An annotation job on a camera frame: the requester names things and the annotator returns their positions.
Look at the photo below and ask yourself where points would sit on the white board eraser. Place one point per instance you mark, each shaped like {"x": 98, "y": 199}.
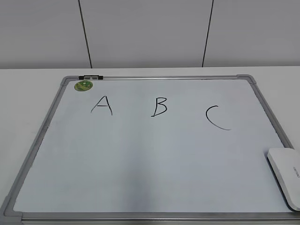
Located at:
{"x": 285, "y": 163}

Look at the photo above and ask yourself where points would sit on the green round magnet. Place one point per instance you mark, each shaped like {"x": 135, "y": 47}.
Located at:
{"x": 83, "y": 85}

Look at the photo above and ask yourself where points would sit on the black silver hanging clip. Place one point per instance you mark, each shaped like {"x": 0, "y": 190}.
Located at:
{"x": 90, "y": 77}

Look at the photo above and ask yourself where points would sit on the white board with grey frame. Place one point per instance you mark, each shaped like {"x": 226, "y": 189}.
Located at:
{"x": 152, "y": 149}

